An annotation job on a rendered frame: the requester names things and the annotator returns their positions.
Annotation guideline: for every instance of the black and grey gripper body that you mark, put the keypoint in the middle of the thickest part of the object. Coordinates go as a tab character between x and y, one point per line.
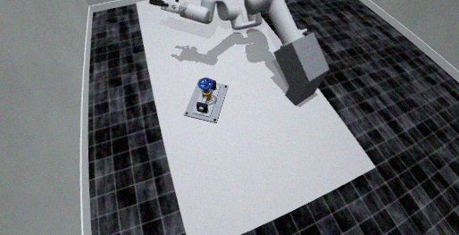
174	7

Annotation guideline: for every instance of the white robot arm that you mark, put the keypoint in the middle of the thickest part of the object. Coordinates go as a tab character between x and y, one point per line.
278	13

